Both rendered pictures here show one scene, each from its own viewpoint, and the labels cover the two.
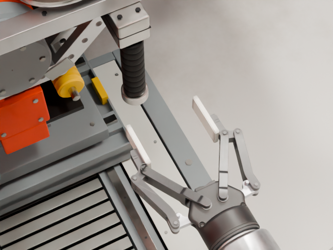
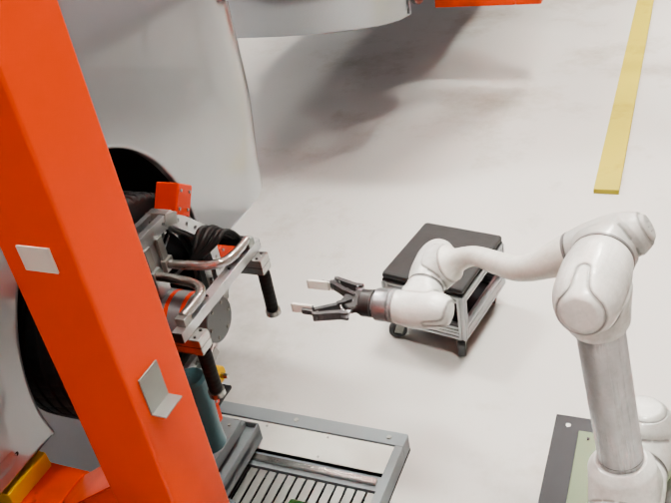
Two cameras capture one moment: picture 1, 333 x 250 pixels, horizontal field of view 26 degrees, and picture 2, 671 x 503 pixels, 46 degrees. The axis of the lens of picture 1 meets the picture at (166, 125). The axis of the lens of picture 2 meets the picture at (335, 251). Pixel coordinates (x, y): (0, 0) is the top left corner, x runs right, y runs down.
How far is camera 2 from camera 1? 1.44 m
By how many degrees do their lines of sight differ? 35
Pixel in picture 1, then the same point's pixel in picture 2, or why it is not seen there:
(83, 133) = (229, 431)
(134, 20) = (263, 255)
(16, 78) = (222, 325)
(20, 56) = (221, 308)
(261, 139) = (322, 390)
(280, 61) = (295, 353)
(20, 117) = not seen: hidden behind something
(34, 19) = (227, 271)
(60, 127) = not seen: hidden behind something
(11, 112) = not seen: hidden behind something
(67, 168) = (234, 460)
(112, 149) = (250, 434)
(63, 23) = (238, 268)
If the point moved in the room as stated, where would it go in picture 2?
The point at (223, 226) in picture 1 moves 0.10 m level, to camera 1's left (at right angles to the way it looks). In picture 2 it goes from (364, 295) to (336, 314)
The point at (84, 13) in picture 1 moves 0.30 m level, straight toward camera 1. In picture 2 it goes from (243, 261) to (329, 291)
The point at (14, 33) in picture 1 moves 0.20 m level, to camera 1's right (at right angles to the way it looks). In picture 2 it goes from (225, 279) to (284, 245)
